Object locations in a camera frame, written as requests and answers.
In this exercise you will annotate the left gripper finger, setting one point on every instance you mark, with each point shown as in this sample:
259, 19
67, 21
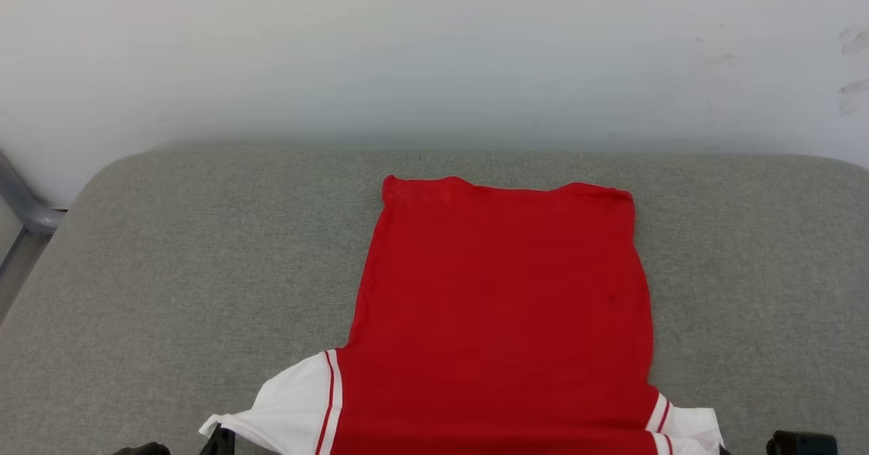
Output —
220, 443

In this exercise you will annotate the red and white garment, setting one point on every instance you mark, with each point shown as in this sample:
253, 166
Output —
502, 319

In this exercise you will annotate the grey fabric sofa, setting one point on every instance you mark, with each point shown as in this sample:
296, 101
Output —
170, 271

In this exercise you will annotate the grey metal pipe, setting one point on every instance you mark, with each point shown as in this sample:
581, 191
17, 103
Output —
24, 204

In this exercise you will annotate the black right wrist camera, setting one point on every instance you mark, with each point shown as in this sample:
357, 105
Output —
801, 444

